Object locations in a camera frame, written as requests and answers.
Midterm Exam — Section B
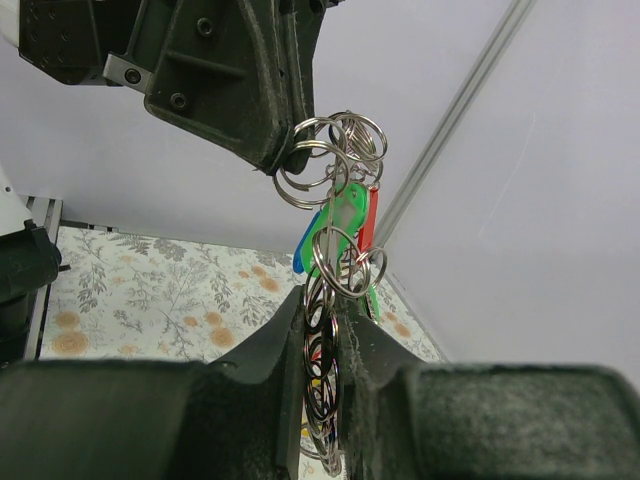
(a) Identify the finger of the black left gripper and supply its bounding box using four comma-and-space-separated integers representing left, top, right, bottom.
277, 1, 326, 174
144, 1, 292, 175

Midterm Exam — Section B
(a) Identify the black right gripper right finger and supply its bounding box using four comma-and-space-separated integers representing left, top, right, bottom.
337, 300, 639, 479

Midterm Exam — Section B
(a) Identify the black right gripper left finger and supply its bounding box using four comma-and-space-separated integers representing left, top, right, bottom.
1, 287, 303, 479

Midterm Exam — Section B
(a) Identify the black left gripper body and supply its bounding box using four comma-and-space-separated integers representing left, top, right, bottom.
18, 0, 151, 92

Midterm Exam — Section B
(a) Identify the large keyring with many rings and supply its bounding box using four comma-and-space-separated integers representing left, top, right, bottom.
273, 110, 388, 478

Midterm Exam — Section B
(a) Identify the green key tag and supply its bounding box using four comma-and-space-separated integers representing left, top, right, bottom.
300, 183, 370, 273

